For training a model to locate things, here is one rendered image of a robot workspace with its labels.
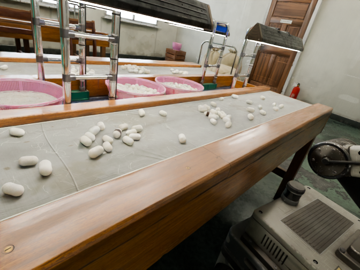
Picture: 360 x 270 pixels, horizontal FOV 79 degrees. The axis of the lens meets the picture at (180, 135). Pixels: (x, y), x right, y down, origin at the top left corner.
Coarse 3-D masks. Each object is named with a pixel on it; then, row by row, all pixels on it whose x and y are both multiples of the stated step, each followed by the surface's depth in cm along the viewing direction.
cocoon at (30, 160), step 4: (24, 156) 41; (28, 156) 42; (32, 156) 42; (20, 160) 41; (24, 160) 41; (28, 160) 41; (32, 160) 41; (36, 160) 42; (20, 164) 41; (24, 164) 41; (28, 164) 41; (32, 164) 42
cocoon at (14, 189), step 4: (4, 184) 35; (8, 184) 35; (12, 184) 35; (16, 184) 35; (4, 188) 34; (8, 188) 34; (12, 188) 34; (16, 188) 34; (20, 188) 35; (4, 192) 34; (8, 192) 34; (12, 192) 34; (16, 192) 34; (20, 192) 35; (16, 196) 35
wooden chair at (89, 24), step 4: (72, 20) 255; (76, 20) 260; (92, 20) 279; (72, 24) 257; (76, 24) 261; (88, 24) 276; (92, 24) 280; (92, 28) 282; (92, 32) 285; (88, 40) 283; (92, 40) 287; (72, 48) 263; (72, 52) 264; (96, 52) 297; (96, 56) 299
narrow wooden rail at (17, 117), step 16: (160, 96) 89; (176, 96) 94; (192, 96) 99; (208, 96) 108; (224, 96) 119; (0, 112) 53; (16, 112) 55; (32, 112) 56; (48, 112) 58; (64, 112) 61; (80, 112) 64; (96, 112) 68
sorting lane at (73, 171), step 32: (256, 96) 135; (0, 128) 51; (32, 128) 54; (64, 128) 57; (128, 128) 64; (160, 128) 68; (192, 128) 73; (224, 128) 78; (0, 160) 42; (64, 160) 45; (96, 160) 48; (128, 160) 50; (160, 160) 52; (0, 192) 35; (32, 192) 36; (64, 192) 38
